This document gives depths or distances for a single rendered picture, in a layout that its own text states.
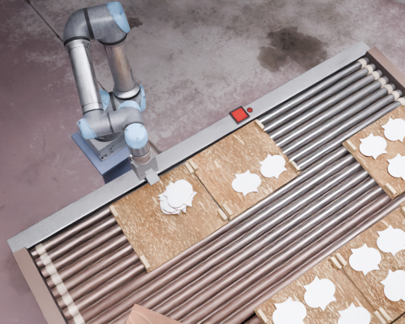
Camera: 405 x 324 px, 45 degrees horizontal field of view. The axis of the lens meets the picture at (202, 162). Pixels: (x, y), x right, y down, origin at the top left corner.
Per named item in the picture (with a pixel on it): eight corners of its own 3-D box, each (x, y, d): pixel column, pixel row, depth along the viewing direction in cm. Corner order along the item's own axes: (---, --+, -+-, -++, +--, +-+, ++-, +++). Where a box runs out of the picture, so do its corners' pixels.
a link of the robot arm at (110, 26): (113, 105, 221) (81, 1, 178) (144, 97, 223) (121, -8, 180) (117, 123, 214) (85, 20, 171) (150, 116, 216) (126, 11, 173)
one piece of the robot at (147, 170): (140, 174, 170) (146, 194, 184) (162, 161, 172) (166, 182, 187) (123, 150, 175) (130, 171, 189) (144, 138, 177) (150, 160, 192)
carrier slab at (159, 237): (108, 207, 215) (107, 206, 213) (186, 163, 226) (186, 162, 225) (148, 273, 202) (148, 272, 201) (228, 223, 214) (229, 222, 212)
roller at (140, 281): (69, 321, 196) (66, 319, 192) (407, 105, 252) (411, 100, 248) (74, 332, 195) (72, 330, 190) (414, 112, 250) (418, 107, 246)
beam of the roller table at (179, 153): (9, 243, 212) (6, 240, 206) (358, 47, 271) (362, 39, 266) (18, 260, 209) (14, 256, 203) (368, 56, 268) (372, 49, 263)
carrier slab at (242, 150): (186, 162, 226) (186, 161, 225) (254, 121, 238) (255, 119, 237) (230, 220, 214) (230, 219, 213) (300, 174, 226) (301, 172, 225)
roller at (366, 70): (36, 261, 207) (33, 258, 203) (368, 66, 263) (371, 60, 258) (41, 270, 205) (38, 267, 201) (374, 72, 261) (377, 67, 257)
